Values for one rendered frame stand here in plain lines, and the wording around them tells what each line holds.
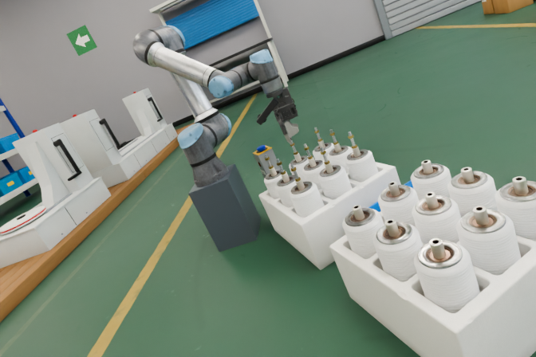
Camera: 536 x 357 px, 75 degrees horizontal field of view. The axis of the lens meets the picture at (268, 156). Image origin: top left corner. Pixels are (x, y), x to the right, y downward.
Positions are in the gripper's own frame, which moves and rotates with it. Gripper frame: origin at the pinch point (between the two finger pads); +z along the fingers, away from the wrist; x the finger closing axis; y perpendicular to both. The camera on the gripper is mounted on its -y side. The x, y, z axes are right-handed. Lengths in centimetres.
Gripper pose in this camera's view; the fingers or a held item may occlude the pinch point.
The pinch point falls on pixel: (289, 140)
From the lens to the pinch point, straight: 138.2
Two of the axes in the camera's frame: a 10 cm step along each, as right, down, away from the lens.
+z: 3.8, 8.8, 2.9
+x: 0.5, -3.3, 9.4
